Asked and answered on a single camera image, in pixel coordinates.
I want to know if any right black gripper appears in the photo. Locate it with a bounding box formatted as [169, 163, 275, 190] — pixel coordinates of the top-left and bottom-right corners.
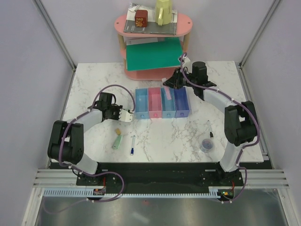
[163, 68, 196, 90]

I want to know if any pink highlighter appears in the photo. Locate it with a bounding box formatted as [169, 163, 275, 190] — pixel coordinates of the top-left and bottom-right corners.
[164, 86, 172, 100]

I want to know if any pink drawer bin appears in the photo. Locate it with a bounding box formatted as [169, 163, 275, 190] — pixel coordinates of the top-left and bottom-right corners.
[148, 87, 162, 118]

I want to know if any sky blue drawer bin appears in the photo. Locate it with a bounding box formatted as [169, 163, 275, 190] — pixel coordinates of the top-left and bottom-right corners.
[161, 88, 176, 118]

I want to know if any light blue drawer bin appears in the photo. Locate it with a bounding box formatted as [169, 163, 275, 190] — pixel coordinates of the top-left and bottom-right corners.
[135, 88, 150, 120]

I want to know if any pink two-tier shelf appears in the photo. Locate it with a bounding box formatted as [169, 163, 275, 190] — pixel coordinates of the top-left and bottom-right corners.
[114, 13, 193, 81]

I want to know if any purple drawer bin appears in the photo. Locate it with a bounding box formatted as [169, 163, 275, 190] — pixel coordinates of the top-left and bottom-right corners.
[174, 87, 190, 118]

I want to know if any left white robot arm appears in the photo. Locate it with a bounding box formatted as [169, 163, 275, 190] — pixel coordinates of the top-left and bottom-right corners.
[48, 92, 122, 185]

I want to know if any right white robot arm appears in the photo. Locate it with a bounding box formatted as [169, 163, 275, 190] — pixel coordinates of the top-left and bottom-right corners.
[162, 62, 260, 186]

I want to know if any yellow eraser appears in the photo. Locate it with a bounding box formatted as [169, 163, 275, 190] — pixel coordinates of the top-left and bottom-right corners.
[115, 129, 121, 136]

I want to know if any green highlighter lower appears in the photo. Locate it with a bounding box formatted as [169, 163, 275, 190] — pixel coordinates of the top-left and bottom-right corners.
[112, 134, 122, 150]

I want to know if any green folder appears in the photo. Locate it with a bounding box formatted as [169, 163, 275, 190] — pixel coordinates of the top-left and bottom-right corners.
[126, 38, 183, 71]

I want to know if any blue cap pen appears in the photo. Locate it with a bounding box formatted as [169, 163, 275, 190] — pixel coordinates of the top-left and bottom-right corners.
[130, 135, 136, 156]

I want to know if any grey setup manual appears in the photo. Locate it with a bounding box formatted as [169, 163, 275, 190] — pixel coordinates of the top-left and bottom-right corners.
[124, 10, 178, 35]

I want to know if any black cap pen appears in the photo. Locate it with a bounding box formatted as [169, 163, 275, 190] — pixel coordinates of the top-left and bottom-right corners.
[207, 120, 214, 139]

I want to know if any yellow plastic pitcher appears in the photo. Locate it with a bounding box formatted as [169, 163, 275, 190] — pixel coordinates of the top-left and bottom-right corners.
[155, 0, 173, 26]

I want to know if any clear cup of pins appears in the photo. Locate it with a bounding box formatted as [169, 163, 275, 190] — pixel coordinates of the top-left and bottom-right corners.
[200, 138, 214, 153]

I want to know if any red-brown cube box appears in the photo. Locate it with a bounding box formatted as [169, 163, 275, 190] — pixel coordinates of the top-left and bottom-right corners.
[135, 9, 148, 27]

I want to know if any spiral notebook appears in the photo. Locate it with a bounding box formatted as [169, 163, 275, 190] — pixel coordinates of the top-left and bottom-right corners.
[127, 3, 155, 22]

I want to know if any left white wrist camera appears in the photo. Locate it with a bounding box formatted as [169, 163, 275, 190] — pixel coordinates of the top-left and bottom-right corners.
[118, 109, 134, 122]

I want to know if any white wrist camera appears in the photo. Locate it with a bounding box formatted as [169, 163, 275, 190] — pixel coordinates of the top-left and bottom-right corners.
[118, 109, 134, 122]
[179, 53, 191, 67]

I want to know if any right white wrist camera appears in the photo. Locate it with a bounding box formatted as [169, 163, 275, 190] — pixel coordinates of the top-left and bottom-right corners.
[179, 53, 191, 67]

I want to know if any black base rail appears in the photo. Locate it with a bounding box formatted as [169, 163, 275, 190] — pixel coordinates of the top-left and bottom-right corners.
[48, 160, 273, 196]

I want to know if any light blue cable duct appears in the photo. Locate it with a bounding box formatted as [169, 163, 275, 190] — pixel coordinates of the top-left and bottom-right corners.
[43, 186, 233, 199]

